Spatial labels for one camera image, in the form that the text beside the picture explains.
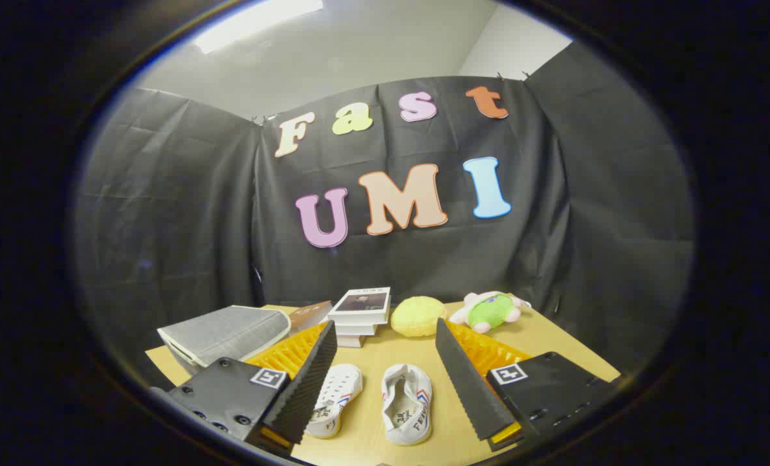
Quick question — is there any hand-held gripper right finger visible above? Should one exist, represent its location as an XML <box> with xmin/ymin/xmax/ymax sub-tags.
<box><xmin>435</xmin><ymin>318</ymin><xmax>619</xmax><ymax>452</ymax></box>

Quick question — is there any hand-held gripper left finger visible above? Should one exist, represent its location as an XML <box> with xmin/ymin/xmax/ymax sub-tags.
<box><xmin>167</xmin><ymin>320</ymin><xmax>338</xmax><ymax>454</ymax></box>

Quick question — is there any white shoe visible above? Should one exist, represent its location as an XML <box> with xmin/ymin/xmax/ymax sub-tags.
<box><xmin>381</xmin><ymin>363</ymin><xmax>434</xmax><ymax>446</ymax></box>
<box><xmin>304</xmin><ymin>363</ymin><xmax>364</xmax><ymax>439</ymax></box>

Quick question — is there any grey fabric storage box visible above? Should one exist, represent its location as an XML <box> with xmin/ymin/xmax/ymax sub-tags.
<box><xmin>157</xmin><ymin>305</ymin><xmax>292</xmax><ymax>377</ymax></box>

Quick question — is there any brown book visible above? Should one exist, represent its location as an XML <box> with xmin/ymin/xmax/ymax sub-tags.
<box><xmin>288</xmin><ymin>300</ymin><xmax>334</xmax><ymax>335</ymax></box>

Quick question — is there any green and pink plush toy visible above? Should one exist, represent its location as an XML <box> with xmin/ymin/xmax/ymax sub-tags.
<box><xmin>449</xmin><ymin>291</ymin><xmax>533</xmax><ymax>334</ymax></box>

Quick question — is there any yellow round plush cushion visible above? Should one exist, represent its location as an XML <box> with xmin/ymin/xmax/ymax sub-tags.
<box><xmin>390</xmin><ymin>296</ymin><xmax>448</xmax><ymax>338</ymax></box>

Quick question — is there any stack of white books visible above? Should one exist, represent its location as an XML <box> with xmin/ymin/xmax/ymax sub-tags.
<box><xmin>327</xmin><ymin>287</ymin><xmax>391</xmax><ymax>348</ymax></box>

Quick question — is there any black backdrop cloth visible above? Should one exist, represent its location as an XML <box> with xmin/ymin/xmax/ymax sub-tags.
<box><xmin>73</xmin><ymin>40</ymin><xmax>695</xmax><ymax>383</ymax></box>

